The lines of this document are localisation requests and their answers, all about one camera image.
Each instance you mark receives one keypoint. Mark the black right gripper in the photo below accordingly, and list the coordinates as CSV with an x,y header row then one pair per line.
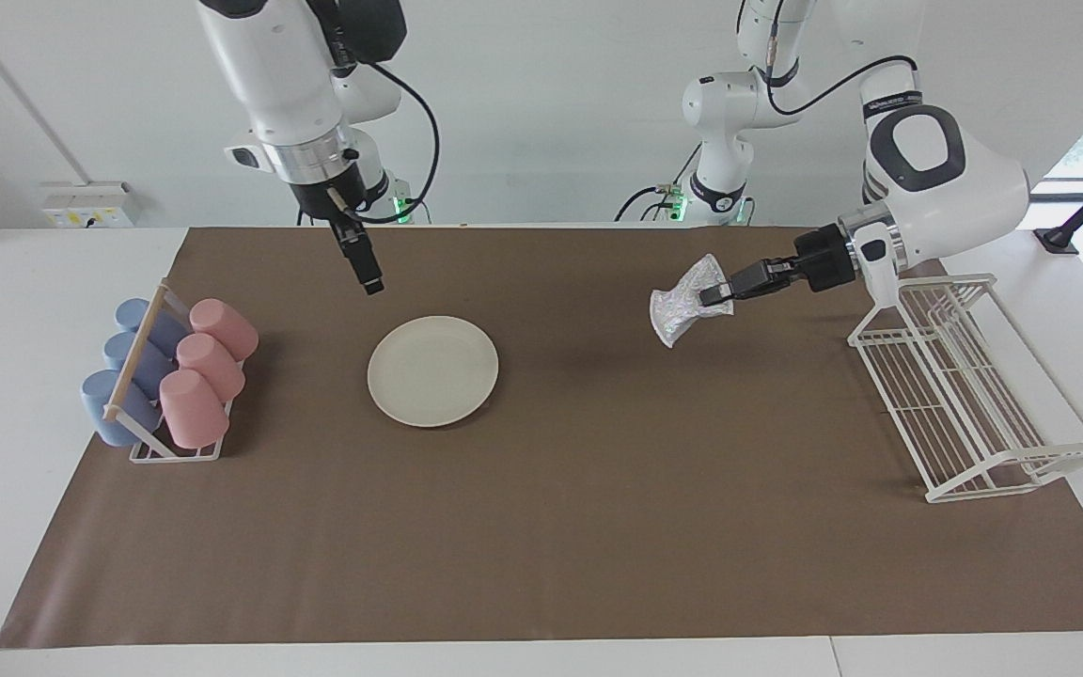
x,y
325,196

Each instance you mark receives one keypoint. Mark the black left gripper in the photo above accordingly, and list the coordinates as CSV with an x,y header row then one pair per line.
x,y
825,259

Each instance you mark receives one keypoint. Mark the silver mesh sponge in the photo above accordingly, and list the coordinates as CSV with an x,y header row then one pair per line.
x,y
682,306

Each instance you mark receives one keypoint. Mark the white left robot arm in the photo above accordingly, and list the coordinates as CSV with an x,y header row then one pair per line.
x,y
965,188

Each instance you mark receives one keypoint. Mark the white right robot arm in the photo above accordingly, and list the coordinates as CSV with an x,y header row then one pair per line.
x,y
269,75

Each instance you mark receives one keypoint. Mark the cream round plate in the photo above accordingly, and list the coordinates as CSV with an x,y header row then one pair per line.
x,y
433,371

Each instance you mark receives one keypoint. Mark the pink cup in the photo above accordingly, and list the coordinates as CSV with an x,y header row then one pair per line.
x,y
194,414
227,327
212,365

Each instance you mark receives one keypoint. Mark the blue cup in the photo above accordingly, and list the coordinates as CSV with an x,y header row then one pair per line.
x,y
149,362
109,414
165,324

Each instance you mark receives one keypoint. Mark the white cup rack, wooden rod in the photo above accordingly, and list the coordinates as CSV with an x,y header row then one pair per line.
x,y
137,357

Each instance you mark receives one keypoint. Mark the brown table mat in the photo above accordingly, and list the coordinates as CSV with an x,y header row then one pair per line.
x,y
551,527

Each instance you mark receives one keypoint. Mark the white wall socket box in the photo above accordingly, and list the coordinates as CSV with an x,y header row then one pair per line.
x,y
90,207

